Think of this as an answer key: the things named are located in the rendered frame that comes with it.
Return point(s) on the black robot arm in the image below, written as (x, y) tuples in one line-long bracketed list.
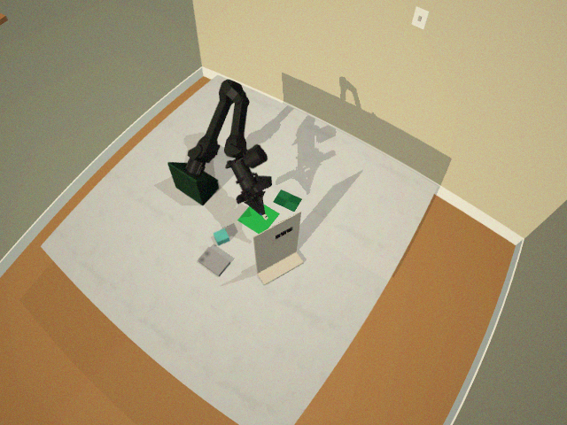
[(230, 92)]

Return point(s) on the small teal block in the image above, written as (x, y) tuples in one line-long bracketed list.
[(221, 236)]

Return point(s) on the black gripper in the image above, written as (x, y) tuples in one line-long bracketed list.
[(252, 192)]

